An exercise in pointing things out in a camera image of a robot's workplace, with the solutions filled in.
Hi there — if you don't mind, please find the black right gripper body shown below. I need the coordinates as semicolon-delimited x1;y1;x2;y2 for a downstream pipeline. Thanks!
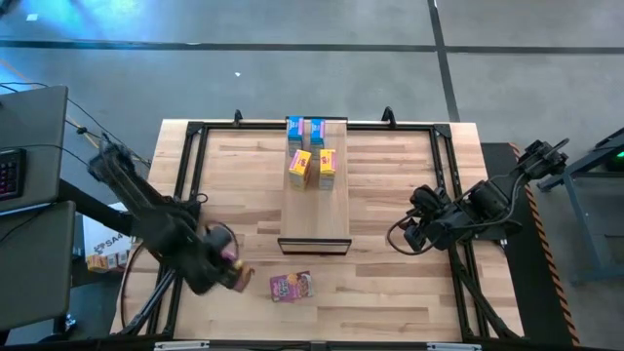
403;184;469;253

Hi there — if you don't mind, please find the black hazard-striped floor mat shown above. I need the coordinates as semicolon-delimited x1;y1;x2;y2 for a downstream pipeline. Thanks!
480;141;582;348

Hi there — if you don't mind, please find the black metal table frame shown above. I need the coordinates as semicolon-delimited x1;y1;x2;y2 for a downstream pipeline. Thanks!
114;119;523;342

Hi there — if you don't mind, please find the magenta raisin bran cereal box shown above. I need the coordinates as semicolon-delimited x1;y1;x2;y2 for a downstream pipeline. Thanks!
222;247;256;294
269;270;315;304

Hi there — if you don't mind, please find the dark grey desk panel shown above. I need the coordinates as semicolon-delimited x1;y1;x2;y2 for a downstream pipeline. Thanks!
0;200;77;332

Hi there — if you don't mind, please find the black keyboard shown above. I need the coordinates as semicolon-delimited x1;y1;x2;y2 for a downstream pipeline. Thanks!
0;147;28;202

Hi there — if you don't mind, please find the blue-grey metal cart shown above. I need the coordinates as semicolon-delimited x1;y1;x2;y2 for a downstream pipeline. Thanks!
537;126;624;288

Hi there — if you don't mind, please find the yellow corn pops cereal box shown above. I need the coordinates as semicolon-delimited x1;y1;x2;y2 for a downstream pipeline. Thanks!
318;148;337;192
288;148;313;192

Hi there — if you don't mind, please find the light grey desk panel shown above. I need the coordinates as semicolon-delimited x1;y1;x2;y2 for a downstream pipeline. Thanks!
0;86;69;215

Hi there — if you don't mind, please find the thin black cable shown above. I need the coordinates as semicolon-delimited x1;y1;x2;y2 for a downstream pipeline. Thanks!
0;81;152;170

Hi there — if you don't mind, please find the silver metal bracket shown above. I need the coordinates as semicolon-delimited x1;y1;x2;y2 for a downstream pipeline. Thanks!
154;340;211;351
427;342;483;351

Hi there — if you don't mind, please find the blue cereal box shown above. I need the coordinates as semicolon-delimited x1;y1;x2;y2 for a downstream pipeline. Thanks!
308;118;327;161
286;115;305;159

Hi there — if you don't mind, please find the white printed cardboard box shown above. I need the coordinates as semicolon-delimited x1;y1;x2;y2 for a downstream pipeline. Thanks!
81;202;134;274

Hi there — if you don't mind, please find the wooden shelf with black frame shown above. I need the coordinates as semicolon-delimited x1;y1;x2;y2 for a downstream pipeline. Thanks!
276;116;353;257

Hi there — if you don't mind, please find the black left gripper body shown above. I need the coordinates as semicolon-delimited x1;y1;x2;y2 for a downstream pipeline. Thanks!
207;256;241;293

